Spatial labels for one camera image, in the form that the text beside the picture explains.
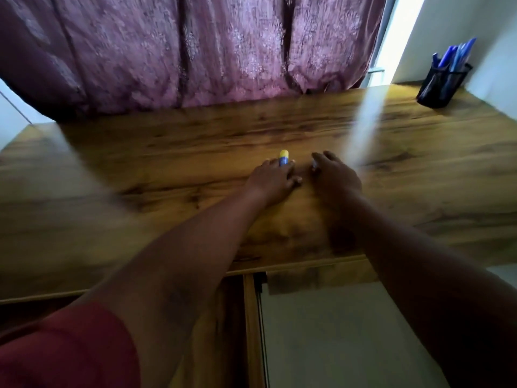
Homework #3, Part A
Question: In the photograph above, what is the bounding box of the black mesh pen holder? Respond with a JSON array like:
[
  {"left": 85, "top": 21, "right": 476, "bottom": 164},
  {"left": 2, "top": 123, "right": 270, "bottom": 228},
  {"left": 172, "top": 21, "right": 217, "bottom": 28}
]
[{"left": 416, "top": 62, "right": 473, "bottom": 109}]

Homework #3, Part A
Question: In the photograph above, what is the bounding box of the person's right forearm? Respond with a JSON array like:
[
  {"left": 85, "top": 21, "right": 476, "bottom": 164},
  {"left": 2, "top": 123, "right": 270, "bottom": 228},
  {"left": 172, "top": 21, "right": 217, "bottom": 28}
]
[{"left": 327, "top": 193, "right": 517, "bottom": 388}]

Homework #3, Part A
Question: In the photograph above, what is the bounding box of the purple patterned curtain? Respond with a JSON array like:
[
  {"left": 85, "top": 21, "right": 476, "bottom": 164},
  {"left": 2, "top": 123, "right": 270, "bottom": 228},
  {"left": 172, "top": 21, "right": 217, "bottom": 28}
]
[{"left": 0, "top": 0, "right": 388, "bottom": 120}]

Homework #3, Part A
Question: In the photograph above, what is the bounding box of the person's right hand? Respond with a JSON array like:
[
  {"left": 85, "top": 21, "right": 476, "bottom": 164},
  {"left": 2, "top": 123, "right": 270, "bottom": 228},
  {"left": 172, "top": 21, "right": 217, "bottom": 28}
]
[{"left": 310, "top": 150, "right": 364, "bottom": 206}]

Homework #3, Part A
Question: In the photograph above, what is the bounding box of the bunch of blue pens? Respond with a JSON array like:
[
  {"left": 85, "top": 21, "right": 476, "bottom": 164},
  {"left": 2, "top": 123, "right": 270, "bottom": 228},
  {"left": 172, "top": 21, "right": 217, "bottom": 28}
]
[{"left": 430, "top": 37, "right": 477, "bottom": 77}]

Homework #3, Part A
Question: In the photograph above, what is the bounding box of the red shirt sleeve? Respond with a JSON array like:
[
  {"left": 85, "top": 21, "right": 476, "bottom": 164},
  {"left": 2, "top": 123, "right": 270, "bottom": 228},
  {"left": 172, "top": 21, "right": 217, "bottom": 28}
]
[{"left": 0, "top": 302, "right": 142, "bottom": 388}]

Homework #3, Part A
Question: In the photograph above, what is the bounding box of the wooden drawer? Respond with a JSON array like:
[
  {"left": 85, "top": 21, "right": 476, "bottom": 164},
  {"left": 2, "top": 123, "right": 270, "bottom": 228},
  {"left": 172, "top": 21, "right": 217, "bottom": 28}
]
[
  {"left": 264, "top": 256, "right": 380, "bottom": 296},
  {"left": 0, "top": 272, "right": 269, "bottom": 388}
]

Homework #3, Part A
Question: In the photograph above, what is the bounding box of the person's left hand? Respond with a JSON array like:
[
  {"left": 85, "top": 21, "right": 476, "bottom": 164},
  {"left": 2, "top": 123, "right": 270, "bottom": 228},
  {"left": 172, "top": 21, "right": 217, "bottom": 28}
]
[{"left": 244, "top": 157, "right": 303, "bottom": 207}]

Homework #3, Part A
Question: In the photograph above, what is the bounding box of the person's left forearm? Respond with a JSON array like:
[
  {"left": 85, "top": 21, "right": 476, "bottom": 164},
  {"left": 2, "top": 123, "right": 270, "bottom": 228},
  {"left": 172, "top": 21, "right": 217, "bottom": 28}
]
[{"left": 76, "top": 189, "right": 267, "bottom": 388}]

